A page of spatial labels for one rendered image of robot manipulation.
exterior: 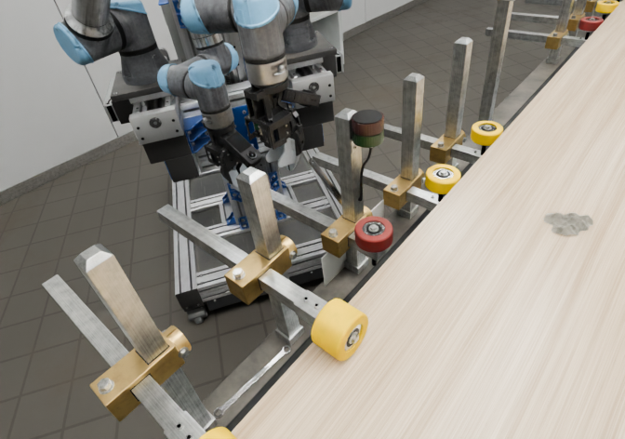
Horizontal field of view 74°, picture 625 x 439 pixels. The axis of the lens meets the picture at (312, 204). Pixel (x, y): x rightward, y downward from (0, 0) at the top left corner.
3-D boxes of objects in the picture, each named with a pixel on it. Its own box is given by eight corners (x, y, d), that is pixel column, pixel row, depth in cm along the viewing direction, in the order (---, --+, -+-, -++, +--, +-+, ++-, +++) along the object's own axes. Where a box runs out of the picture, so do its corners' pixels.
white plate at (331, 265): (324, 285, 102) (319, 258, 96) (382, 226, 116) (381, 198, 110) (325, 286, 102) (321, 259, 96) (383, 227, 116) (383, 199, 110)
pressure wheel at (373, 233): (349, 267, 93) (346, 230, 86) (369, 246, 98) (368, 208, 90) (378, 283, 89) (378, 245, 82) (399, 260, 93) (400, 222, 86)
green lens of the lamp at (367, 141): (346, 141, 79) (345, 132, 78) (364, 128, 82) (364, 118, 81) (372, 151, 76) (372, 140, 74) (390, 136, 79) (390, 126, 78)
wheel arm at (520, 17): (505, 21, 209) (506, 12, 206) (508, 19, 211) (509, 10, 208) (604, 32, 184) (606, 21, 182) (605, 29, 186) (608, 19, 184)
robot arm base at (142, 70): (126, 73, 138) (113, 42, 132) (171, 63, 140) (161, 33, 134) (122, 89, 126) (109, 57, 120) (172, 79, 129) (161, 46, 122)
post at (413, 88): (398, 230, 124) (403, 75, 94) (405, 223, 126) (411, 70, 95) (408, 234, 122) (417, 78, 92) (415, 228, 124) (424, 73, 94)
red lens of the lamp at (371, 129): (345, 130, 77) (344, 120, 76) (364, 117, 81) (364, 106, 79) (372, 139, 74) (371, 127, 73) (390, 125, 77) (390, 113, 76)
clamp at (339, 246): (322, 249, 95) (320, 233, 92) (356, 217, 102) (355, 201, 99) (341, 259, 92) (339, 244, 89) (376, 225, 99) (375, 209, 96)
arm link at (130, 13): (164, 40, 128) (149, -8, 119) (128, 55, 120) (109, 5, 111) (139, 36, 134) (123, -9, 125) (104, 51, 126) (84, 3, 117)
